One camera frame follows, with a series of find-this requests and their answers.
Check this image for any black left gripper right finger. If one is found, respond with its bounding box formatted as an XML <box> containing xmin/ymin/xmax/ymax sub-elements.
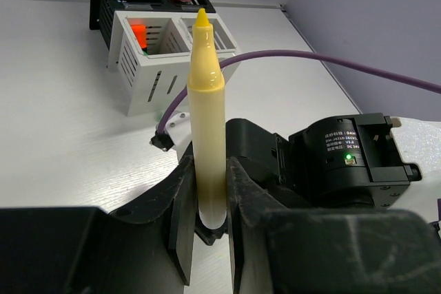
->
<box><xmin>227</xmin><ymin>158</ymin><xmax>440</xmax><ymax>293</ymax></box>

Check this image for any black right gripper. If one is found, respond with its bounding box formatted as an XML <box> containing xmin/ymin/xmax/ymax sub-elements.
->
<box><xmin>178</xmin><ymin>118</ymin><xmax>314</xmax><ymax>246</ymax></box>

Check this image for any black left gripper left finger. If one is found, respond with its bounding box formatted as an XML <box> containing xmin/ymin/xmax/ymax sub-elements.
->
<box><xmin>1</xmin><ymin>156</ymin><xmax>196</xmax><ymax>293</ymax></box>

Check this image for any yellow pastel highlighter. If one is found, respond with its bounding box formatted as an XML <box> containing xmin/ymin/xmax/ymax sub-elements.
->
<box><xmin>187</xmin><ymin>9</ymin><xmax>227</xmax><ymax>229</ymax></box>

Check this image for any black orange capped highlighter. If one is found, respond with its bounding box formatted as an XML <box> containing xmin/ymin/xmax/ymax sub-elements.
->
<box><xmin>131</xmin><ymin>25</ymin><xmax>147</xmax><ymax>52</ymax></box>

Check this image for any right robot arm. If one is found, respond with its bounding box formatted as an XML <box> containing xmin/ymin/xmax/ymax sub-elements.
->
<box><xmin>226</xmin><ymin>114</ymin><xmax>422</xmax><ymax>210</ymax></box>

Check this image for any white slatted organizer box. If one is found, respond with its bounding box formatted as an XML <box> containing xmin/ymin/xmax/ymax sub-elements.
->
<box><xmin>107</xmin><ymin>10</ymin><xmax>239</xmax><ymax>118</ymax></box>

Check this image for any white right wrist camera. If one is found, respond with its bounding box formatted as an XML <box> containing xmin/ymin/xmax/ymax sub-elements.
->
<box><xmin>150</xmin><ymin>112</ymin><xmax>191</xmax><ymax>159</ymax></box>

